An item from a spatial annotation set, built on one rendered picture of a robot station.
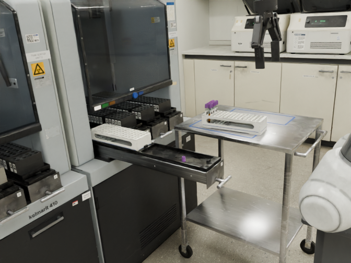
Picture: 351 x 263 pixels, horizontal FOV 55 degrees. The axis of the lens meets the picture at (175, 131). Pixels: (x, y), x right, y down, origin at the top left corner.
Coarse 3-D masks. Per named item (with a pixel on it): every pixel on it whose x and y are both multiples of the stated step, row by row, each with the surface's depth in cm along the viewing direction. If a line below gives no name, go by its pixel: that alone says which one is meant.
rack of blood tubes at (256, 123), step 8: (216, 112) 167; (224, 112) 166; (232, 112) 165; (216, 120) 167; (224, 120) 158; (232, 120) 156; (240, 120) 153; (248, 120) 153; (256, 120) 152; (264, 120) 153; (216, 128) 162; (224, 128) 159; (240, 128) 155; (248, 128) 153; (256, 128) 150; (264, 128) 155
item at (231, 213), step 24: (192, 120) 177; (288, 120) 168; (312, 120) 166; (264, 144) 141; (288, 144) 140; (288, 168) 138; (312, 168) 176; (216, 192) 211; (240, 192) 209; (288, 192) 141; (192, 216) 188; (216, 216) 187; (240, 216) 186; (264, 216) 184; (288, 216) 147; (240, 240) 168; (264, 240) 166; (288, 240) 165
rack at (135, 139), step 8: (96, 128) 161; (104, 128) 160; (112, 128) 159; (120, 128) 157; (128, 128) 157; (96, 136) 160; (104, 136) 160; (112, 136) 150; (120, 136) 147; (128, 136) 147; (136, 136) 146; (144, 136) 146; (112, 144) 152; (120, 144) 149; (128, 144) 154; (136, 144) 143; (144, 144) 147
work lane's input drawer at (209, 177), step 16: (96, 144) 157; (160, 144) 149; (128, 160) 146; (144, 160) 140; (160, 160) 136; (176, 160) 135; (192, 160) 134; (208, 160) 129; (192, 176) 128; (208, 176) 125
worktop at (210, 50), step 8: (200, 48) 415; (208, 48) 410; (216, 48) 405; (224, 48) 400; (264, 56) 336; (280, 56) 327; (288, 56) 323; (296, 56) 318; (304, 56) 314; (312, 56) 310; (320, 56) 306; (328, 56) 302; (336, 56) 298; (344, 56) 295
